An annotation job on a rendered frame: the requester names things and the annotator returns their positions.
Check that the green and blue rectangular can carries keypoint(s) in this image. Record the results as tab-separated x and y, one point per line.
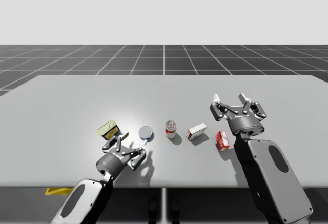
109	131

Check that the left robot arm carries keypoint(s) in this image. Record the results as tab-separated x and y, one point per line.
77	201

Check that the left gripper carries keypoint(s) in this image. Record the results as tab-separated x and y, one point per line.
111	165

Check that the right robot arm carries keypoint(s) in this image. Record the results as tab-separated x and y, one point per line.
269	183

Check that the red and white can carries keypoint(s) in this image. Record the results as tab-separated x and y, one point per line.
171	129

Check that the blue flat can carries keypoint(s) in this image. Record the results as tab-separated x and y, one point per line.
146	132

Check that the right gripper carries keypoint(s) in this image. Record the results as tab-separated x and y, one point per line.
244	125

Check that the red and white carton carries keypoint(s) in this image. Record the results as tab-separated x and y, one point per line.
196	131

